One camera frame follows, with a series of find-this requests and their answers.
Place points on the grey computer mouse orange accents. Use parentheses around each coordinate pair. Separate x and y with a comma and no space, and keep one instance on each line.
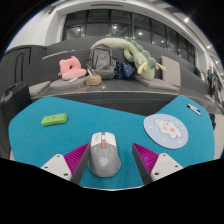
(104,160)

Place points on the round woven straw basket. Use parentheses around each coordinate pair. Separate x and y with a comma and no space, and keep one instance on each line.
(93,80)

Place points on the black suitcase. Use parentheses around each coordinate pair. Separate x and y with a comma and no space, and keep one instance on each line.
(13,100)

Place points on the pink plush pillow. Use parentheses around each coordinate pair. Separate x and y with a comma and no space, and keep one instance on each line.
(71,70)

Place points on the round grey seat cushion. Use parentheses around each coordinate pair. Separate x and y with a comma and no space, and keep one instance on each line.
(63,84)

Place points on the upright square grey cushion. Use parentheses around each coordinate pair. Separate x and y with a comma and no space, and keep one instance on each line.
(171,71)

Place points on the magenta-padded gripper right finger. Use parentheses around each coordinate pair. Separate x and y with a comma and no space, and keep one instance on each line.
(148,159)

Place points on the grey stepped bench seating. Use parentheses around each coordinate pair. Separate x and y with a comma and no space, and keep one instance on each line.
(126,90)

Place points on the flat grey seat cushion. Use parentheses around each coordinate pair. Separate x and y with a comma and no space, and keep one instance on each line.
(156,85)

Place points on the dark glass window wall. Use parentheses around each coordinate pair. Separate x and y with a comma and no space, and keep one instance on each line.
(100,30)

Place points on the small green case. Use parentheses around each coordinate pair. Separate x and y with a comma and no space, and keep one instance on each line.
(54,119)

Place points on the long green dragon plush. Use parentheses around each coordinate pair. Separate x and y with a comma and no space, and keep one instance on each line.
(146,66)

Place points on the white marker blue cap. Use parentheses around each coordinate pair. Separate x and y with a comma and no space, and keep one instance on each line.
(194,109)

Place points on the black bag on floor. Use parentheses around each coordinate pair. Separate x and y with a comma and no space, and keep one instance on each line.
(212,121)

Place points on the ceiling lights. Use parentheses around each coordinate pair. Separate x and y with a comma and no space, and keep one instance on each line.
(186,19)

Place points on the grey backpack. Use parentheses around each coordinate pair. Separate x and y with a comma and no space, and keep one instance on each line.
(101,61)

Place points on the dark blue patterned bag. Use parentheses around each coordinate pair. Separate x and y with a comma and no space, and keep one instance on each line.
(124,71)

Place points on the round light blue mouse pad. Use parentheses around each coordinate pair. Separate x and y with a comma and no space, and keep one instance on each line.
(166,131)

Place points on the small square grey cushion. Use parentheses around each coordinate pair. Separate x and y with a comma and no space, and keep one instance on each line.
(38,87)

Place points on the person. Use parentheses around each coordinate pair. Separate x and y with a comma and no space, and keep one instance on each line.
(211,80)

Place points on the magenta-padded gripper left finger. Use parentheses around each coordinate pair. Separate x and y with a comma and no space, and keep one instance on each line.
(75,160)

